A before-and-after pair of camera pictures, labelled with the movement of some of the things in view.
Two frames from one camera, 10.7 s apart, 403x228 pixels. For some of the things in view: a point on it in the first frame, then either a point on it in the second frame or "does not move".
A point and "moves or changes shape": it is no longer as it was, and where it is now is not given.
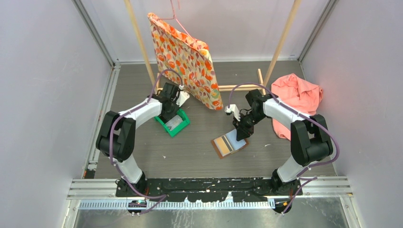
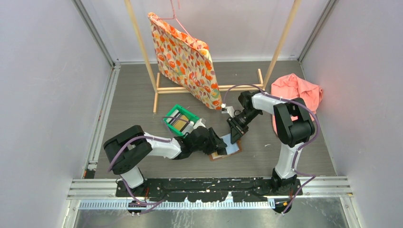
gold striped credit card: [223, 145] moves or changes shape
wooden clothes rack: [264, 82] does not move
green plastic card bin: [185, 122] moves or changes shape
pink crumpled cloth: [295, 92] does not move
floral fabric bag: [187, 61] does not move
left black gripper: [167, 116] -> [215, 142]
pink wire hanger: [174, 17] does not move
